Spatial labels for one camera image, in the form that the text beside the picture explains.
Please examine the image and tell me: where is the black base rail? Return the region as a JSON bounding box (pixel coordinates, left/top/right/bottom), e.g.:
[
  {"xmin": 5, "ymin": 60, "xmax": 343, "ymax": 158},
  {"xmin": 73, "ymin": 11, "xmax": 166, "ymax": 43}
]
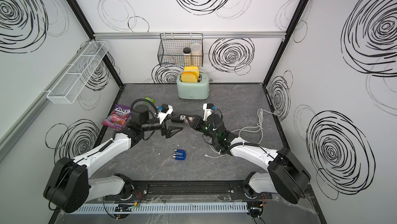
[{"xmin": 103, "ymin": 180, "xmax": 314, "ymax": 201}]

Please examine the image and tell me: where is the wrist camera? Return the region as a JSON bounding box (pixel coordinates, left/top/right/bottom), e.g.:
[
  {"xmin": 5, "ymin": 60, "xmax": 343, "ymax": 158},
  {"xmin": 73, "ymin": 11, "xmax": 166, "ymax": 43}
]
[
  {"xmin": 203, "ymin": 103, "xmax": 214, "ymax": 121},
  {"xmin": 157, "ymin": 104, "xmax": 173, "ymax": 124}
]

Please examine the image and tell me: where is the green snack packet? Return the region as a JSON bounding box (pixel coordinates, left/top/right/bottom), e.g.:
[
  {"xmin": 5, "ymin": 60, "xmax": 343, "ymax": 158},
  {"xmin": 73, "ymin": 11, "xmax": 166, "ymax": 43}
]
[{"xmin": 145, "ymin": 97, "xmax": 156, "ymax": 104}]

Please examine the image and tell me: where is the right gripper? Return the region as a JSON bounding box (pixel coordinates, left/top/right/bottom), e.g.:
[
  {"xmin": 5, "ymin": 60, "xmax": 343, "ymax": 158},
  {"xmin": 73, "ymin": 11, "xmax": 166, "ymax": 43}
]
[{"xmin": 187, "ymin": 114, "xmax": 219, "ymax": 143}]

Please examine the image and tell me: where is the white lid spice jar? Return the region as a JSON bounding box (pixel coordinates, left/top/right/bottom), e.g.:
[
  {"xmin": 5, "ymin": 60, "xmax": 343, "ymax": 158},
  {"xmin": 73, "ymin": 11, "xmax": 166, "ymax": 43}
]
[{"xmin": 190, "ymin": 43, "xmax": 203, "ymax": 67}]

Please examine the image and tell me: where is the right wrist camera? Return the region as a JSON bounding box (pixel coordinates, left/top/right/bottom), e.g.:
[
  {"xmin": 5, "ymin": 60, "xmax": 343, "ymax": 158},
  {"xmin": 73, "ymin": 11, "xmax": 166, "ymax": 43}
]
[{"xmin": 203, "ymin": 103, "xmax": 214, "ymax": 121}]

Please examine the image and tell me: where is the dark lid spice jar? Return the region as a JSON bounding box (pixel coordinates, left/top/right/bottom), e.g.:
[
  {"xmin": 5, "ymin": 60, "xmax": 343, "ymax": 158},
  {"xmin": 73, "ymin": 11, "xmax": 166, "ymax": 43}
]
[{"xmin": 183, "ymin": 47, "xmax": 192, "ymax": 67}]

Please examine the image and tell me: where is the front yellow toast slice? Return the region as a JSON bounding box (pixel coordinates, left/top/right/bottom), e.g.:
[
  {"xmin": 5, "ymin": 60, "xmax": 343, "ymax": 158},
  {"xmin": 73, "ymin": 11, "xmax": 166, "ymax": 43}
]
[{"xmin": 181, "ymin": 72, "xmax": 200, "ymax": 83}]

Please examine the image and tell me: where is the black wire wall basket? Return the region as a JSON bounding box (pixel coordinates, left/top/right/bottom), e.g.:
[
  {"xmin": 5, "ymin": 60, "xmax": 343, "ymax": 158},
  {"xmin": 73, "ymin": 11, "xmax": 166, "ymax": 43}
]
[{"xmin": 157, "ymin": 33, "xmax": 204, "ymax": 67}]

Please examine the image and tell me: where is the black power strip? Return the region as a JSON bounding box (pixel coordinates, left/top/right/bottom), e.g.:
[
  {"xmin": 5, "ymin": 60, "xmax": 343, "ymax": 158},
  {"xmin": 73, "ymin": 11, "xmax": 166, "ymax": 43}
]
[{"xmin": 171, "ymin": 114, "xmax": 186, "ymax": 123}]

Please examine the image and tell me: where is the white slotted cable duct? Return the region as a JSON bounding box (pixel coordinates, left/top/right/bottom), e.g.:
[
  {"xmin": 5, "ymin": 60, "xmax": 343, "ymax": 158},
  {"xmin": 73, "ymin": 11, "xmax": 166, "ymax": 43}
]
[{"xmin": 73, "ymin": 202, "xmax": 249, "ymax": 215}]

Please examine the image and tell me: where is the mint green toaster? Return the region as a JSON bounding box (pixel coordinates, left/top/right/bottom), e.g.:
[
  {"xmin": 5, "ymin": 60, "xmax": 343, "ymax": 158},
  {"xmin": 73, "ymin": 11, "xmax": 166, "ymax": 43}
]
[{"xmin": 176, "ymin": 71, "xmax": 210, "ymax": 100}]

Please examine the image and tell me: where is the purple candy bag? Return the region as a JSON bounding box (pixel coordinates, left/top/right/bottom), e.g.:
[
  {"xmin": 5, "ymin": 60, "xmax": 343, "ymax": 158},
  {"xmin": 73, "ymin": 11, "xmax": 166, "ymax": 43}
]
[{"xmin": 102, "ymin": 104, "xmax": 131, "ymax": 129}]

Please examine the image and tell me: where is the rear yellow toast slice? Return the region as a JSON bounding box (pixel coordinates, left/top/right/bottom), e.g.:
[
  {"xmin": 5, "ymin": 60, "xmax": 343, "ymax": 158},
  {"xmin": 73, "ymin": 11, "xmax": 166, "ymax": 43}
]
[{"xmin": 184, "ymin": 66, "xmax": 200, "ymax": 78}]

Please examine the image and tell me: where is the yellow toast slice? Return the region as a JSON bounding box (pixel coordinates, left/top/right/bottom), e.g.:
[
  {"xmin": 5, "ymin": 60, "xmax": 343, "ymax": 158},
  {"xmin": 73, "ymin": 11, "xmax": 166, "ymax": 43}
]
[
  {"xmin": 184, "ymin": 66, "xmax": 200, "ymax": 78},
  {"xmin": 181, "ymin": 72, "xmax": 200, "ymax": 83}
]

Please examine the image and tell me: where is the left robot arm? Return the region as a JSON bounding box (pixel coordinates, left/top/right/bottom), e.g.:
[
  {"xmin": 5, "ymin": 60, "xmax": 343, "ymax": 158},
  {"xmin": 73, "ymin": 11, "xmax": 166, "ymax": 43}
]
[{"xmin": 43, "ymin": 99, "xmax": 182, "ymax": 213}]

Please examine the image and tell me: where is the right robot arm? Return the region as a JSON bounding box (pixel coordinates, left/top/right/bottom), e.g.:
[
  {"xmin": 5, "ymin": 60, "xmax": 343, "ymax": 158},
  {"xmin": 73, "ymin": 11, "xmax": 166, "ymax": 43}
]
[{"xmin": 186, "ymin": 114, "xmax": 311, "ymax": 204}]

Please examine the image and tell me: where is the white power strip cord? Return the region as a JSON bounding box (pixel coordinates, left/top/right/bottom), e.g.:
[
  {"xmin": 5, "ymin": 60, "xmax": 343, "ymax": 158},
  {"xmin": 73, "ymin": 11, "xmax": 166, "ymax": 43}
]
[{"xmin": 231, "ymin": 108, "xmax": 279, "ymax": 145}]

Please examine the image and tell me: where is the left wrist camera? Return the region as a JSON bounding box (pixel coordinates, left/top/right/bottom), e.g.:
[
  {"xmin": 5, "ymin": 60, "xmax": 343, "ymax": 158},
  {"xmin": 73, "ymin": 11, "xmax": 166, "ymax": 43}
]
[{"xmin": 157, "ymin": 104, "xmax": 173, "ymax": 124}]

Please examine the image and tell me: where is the white mesh wall shelf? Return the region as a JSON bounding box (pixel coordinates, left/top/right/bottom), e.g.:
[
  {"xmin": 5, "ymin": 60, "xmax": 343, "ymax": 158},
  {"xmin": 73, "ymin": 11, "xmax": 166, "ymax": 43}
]
[{"xmin": 47, "ymin": 40, "xmax": 109, "ymax": 104}]

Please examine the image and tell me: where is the blue electric shaver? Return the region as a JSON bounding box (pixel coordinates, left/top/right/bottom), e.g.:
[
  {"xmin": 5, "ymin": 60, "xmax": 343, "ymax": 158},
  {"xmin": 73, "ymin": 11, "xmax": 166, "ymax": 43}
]
[{"xmin": 173, "ymin": 149, "xmax": 186, "ymax": 161}]

